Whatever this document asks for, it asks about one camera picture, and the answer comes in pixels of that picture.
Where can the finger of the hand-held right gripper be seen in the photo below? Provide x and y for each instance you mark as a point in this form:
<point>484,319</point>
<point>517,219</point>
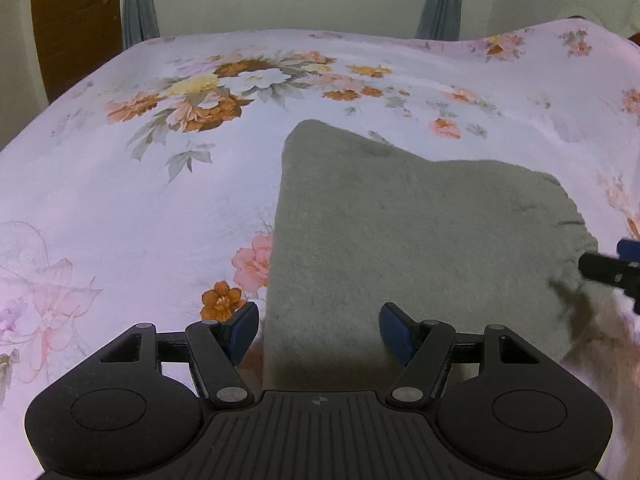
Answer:
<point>600,267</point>
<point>629,249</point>

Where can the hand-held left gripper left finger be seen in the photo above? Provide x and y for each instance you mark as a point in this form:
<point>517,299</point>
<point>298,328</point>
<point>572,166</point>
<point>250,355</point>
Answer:
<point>242,332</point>

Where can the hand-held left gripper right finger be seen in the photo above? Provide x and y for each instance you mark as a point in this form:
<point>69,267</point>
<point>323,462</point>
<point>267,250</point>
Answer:
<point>395,332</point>

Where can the grey towel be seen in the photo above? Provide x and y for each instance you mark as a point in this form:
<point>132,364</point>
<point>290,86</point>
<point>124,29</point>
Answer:
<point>400,230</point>

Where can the floral pink bedsheet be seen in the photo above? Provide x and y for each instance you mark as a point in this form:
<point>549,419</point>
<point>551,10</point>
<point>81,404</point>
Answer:
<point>125,200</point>

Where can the grey-blue curtain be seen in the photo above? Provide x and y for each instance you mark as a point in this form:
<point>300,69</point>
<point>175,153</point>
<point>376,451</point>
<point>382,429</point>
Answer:
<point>139,5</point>
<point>442,2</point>

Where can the brown wooden door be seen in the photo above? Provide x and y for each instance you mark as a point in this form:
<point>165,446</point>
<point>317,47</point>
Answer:
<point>75,25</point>

